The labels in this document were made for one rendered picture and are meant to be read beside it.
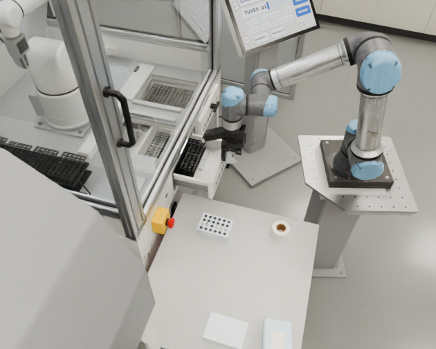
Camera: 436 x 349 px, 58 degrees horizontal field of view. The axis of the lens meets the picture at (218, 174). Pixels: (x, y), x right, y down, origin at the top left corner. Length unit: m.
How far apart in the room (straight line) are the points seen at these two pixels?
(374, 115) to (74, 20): 0.99
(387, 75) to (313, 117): 1.99
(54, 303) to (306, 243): 1.19
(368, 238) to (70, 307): 2.24
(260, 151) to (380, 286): 1.17
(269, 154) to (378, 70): 1.67
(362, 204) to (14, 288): 1.47
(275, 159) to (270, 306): 1.56
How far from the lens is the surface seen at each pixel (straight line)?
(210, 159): 1.72
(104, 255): 0.60
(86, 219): 0.58
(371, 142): 1.52
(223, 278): 1.49
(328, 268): 2.43
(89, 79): 0.90
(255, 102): 1.38
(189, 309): 1.45
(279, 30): 2.25
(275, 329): 1.39
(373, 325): 2.38
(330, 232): 2.09
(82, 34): 0.86
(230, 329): 1.36
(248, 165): 2.78
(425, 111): 3.66
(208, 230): 1.55
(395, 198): 1.85
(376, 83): 1.33
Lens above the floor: 2.10
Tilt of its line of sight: 49 degrees down
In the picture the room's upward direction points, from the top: straight up
